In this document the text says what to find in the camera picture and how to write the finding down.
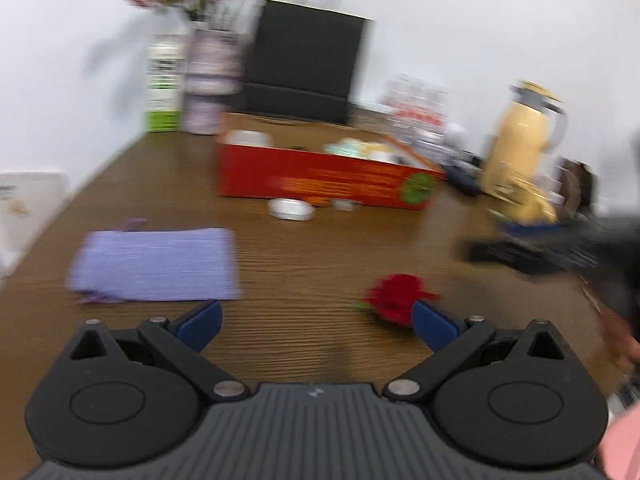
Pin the red fabric flower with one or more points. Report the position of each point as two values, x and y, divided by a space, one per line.
395 297

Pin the white round plastic object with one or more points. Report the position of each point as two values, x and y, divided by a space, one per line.
292 209

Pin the red cardboard box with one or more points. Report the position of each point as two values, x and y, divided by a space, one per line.
320 180

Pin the person's right hand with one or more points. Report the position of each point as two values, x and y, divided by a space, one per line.
622 340

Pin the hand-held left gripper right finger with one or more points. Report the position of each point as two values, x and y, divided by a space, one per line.
432 322

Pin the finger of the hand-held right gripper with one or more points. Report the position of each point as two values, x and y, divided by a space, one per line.
535 229
520 256

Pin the dark glasses case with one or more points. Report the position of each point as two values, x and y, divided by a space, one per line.
465 180

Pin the black paper bag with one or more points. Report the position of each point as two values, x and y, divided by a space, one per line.
305 60

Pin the clear plastic piece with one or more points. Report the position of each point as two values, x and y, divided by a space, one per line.
345 205

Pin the purple speckled vase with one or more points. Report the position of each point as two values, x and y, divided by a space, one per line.
210 80

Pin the person's pink clothing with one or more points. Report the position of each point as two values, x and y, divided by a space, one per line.
625 445

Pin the clear water bottle red label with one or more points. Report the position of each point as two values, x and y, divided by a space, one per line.
414 105
435 107
395 105

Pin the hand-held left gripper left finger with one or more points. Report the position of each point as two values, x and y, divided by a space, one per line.
202 321

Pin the yellow thermos jug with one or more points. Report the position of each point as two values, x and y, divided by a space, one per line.
517 160

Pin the brown paper bag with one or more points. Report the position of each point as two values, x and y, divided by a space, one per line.
575 185

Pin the white round speaker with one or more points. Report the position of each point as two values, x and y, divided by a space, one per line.
456 135

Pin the white and green milk carton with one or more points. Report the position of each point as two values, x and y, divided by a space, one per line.
164 85

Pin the white box on floor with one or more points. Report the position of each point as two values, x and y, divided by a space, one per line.
30 210

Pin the white and yellow plush toy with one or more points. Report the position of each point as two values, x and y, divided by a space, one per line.
362 150

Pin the purple knitted cloth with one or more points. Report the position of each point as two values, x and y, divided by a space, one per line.
155 265

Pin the white translucent plastic box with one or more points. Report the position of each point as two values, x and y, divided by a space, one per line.
247 138

